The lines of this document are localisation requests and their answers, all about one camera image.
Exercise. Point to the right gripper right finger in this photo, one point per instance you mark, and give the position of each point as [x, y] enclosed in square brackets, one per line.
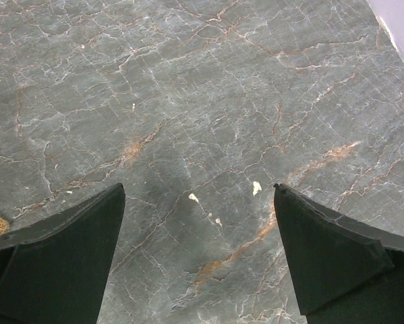
[343, 270]

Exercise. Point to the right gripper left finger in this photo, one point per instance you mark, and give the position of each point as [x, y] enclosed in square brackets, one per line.
[56, 270]

